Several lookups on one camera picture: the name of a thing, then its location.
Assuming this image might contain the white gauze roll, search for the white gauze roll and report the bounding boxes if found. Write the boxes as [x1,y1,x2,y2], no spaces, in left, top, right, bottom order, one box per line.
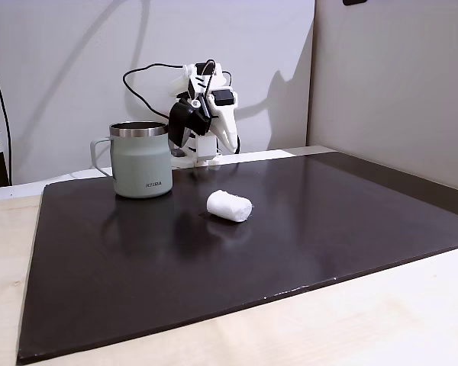
[206,189,253,223]

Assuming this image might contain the grey-green steel mug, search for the grey-green steel mug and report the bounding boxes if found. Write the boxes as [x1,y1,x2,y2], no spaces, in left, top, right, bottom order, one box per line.
[90,120,175,199]

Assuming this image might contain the black table mat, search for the black table mat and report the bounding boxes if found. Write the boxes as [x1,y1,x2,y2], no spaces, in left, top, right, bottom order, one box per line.
[16,150,458,365]

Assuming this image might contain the black camera box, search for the black camera box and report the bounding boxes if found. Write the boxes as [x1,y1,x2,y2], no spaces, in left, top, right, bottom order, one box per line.
[169,95,211,149]

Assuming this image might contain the black camera cable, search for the black camera cable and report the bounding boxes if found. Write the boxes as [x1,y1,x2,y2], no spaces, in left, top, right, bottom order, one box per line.
[121,59,234,120]

